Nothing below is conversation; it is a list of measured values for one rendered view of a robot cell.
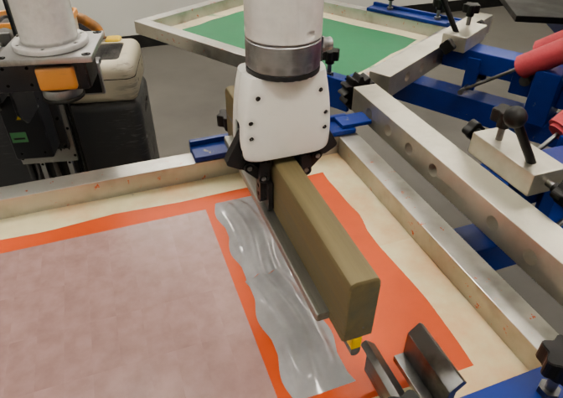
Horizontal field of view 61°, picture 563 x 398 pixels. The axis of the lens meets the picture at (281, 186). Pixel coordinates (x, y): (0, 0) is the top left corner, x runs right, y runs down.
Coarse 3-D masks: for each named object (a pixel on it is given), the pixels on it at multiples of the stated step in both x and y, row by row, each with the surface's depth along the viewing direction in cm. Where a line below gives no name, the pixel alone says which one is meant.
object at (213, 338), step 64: (384, 256) 68; (128, 320) 58; (192, 320) 58; (256, 320) 59; (384, 320) 59; (0, 384) 52; (64, 384) 52; (128, 384) 52; (192, 384) 52; (256, 384) 52
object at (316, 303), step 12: (228, 144) 69; (252, 180) 62; (252, 192) 60; (264, 204) 58; (264, 216) 57; (276, 216) 56; (276, 228) 54; (276, 240) 53; (288, 240) 53; (288, 252) 51; (288, 264) 51; (300, 264) 50; (300, 276) 49; (300, 288) 48; (312, 288) 47; (312, 300) 46; (312, 312) 46; (324, 312) 45
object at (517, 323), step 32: (160, 160) 82; (192, 160) 82; (224, 160) 82; (352, 160) 85; (384, 160) 82; (0, 192) 74; (32, 192) 74; (64, 192) 75; (96, 192) 77; (128, 192) 79; (384, 192) 76; (416, 224) 69; (448, 256) 63; (480, 256) 63; (480, 288) 58; (512, 288) 58; (512, 320) 54; (544, 320) 54
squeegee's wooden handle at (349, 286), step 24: (288, 168) 53; (288, 192) 50; (312, 192) 49; (288, 216) 52; (312, 216) 46; (312, 240) 46; (336, 240) 43; (312, 264) 47; (336, 264) 41; (360, 264) 41; (336, 288) 42; (360, 288) 40; (336, 312) 43; (360, 312) 42; (360, 336) 44
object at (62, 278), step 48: (240, 192) 80; (336, 192) 80; (0, 240) 70; (48, 240) 70; (96, 240) 70; (144, 240) 70; (192, 240) 70; (0, 288) 63; (48, 288) 63; (96, 288) 63; (144, 288) 63; (192, 288) 63; (0, 336) 57
